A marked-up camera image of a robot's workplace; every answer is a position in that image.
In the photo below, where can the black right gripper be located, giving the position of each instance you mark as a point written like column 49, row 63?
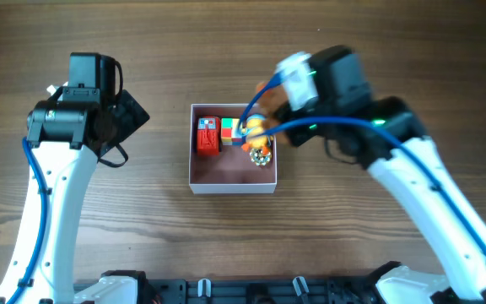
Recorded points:
column 285, row 116

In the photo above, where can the white box pink inside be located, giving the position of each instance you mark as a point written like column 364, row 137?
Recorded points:
column 230, row 172

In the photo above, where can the brown plush toy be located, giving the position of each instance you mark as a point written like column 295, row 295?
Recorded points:
column 272, row 100

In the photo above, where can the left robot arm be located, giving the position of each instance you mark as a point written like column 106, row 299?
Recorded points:
column 68, row 135

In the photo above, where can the yellow round spinner toy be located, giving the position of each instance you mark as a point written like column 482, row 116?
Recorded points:
column 260, row 157

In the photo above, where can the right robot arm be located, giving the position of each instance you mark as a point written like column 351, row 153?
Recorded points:
column 329, row 96

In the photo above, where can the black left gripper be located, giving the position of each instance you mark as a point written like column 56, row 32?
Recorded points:
column 132, row 112

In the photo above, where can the yellow duck toy blue hat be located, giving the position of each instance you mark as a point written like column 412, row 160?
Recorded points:
column 254, row 138

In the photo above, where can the colourful puzzle cube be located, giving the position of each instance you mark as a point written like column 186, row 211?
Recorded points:
column 230, row 134

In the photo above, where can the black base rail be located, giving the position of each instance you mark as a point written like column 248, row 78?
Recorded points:
column 338, row 290

